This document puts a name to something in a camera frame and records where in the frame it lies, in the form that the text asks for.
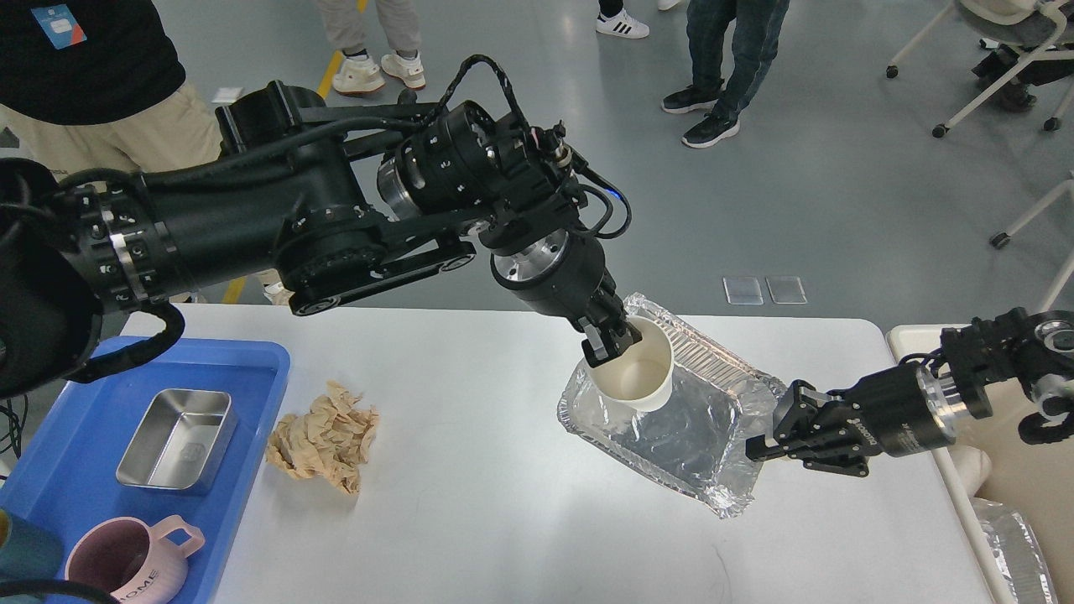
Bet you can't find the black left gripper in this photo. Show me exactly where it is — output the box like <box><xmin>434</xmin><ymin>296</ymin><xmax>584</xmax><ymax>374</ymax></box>
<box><xmin>491</xmin><ymin>231</ymin><xmax>642</xmax><ymax>368</ymax></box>

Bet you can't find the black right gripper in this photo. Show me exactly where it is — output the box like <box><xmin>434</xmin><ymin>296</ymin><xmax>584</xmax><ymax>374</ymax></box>
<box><xmin>745</xmin><ymin>362</ymin><xmax>962</xmax><ymax>477</ymax></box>

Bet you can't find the white paper cup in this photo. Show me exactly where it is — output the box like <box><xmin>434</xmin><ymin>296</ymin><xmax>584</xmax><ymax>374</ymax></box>
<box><xmin>582</xmin><ymin>315</ymin><xmax>674</xmax><ymax>412</ymax></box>

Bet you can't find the aluminium foil tray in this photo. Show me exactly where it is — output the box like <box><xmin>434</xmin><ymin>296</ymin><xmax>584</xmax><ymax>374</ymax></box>
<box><xmin>557</xmin><ymin>292</ymin><xmax>787</xmax><ymax>518</ymax></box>

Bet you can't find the brown paper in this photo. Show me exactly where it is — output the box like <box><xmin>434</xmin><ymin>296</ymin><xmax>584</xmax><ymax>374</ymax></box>
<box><xmin>264</xmin><ymin>382</ymin><xmax>381</xmax><ymax>497</ymax></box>

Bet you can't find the small steel tray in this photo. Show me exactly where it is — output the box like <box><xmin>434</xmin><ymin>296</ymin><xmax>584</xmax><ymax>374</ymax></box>
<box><xmin>115</xmin><ymin>388</ymin><xmax>237</xmax><ymax>497</ymax></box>

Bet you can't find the pink mug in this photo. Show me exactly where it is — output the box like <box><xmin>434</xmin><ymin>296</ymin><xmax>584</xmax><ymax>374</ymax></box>
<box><xmin>64</xmin><ymin>515</ymin><xmax>205</xmax><ymax>603</ymax></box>

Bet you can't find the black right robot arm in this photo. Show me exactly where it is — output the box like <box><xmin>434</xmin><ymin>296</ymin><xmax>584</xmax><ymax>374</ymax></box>
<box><xmin>745</xmin><ymin>307</ymin><xmax>1073</xmax><ymax>476</ymax></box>

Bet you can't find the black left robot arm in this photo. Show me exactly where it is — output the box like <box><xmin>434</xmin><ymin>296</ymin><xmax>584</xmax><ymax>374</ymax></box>
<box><xmin>1</xmin><ymin>55</ymin><xmax>642</xmax><ymax>398</ymax></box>

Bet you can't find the floor socket plate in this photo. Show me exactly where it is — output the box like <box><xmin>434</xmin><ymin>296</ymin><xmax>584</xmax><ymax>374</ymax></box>
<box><xmin>722</xmin><ymin>276</ymin><xmax>808</xmax><ymax>305</ymax></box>

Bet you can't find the beige plastic bin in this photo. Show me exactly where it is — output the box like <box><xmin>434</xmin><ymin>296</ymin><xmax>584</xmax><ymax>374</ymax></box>
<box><xmin>885</xmin><ymin>325</ymin><xmax>1074</xmax><ymax>604</ymax></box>

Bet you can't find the foil trash in bin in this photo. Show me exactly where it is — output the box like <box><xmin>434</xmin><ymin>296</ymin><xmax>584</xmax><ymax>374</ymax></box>
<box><xmin>971</xmin><ymin>497</ymin><xmax>1058</xmax><ymax>603</ymax></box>

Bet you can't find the white chair leg right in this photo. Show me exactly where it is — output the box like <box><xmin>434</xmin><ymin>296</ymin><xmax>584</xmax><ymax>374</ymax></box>
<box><xmin>988</xmin><ymin>172</ymin><xmax>1074</xmax><ymax>315</ymax></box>

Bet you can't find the passer-by with striped sneakers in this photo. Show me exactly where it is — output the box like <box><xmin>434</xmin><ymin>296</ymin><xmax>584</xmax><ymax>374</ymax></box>
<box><xmin>595</xmin><ymin>0</ymin><xmax>649</xmax><ymax>39</ymax></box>

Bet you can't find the passer-by in dark jeans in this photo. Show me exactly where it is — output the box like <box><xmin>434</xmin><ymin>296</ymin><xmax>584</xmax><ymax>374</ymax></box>
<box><xmin>661</xmin><ymin>1</ymin><xmax>790</xmax><ymax>148</ymax></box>

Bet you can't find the passer-by in grey trousers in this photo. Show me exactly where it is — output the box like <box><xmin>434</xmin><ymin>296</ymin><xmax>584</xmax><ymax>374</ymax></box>
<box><xmin>315</xmin><ymin>0</ymin><xmax>427</xmax><ymax>97</ymax></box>

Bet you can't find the blue plastic tray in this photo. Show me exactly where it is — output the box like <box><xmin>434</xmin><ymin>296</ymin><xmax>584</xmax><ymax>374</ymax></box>
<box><xmin>1</xmin><ymin>339</ymin><xmax>290</xmax><ymax>603</ymax></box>

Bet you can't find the person in beige trousers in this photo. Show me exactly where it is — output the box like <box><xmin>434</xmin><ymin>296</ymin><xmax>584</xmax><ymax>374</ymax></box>
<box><xmin>1</xmin><ymin>1</ymin><xmax>222</xmax><ymax>179</ymax></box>

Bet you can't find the teal object at corner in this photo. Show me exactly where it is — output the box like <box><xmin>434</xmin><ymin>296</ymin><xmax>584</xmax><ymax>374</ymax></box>
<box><xmin>1</xmin><ymin>508</ymin><xmax>64</xmax><ymax>583</ymax></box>

